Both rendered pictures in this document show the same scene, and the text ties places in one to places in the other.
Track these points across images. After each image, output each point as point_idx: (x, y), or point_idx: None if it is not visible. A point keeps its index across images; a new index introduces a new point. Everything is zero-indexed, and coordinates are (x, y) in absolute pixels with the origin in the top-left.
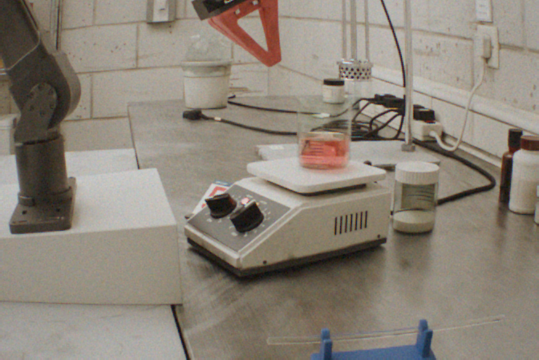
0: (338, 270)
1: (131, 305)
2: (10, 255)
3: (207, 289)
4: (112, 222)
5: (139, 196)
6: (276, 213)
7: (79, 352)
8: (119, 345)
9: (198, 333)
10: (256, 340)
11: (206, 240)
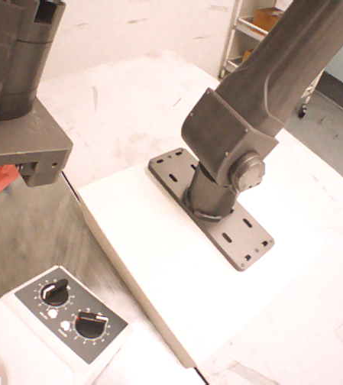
0: None
1: None
2: None
3: (79, 247)
4: (124, 183)
5: (143, 248)
6: (28, 293)
7: (111, 154)
8: (96, 167)
9: (65, 194)
10: (34, 197)
11: (96, 296)
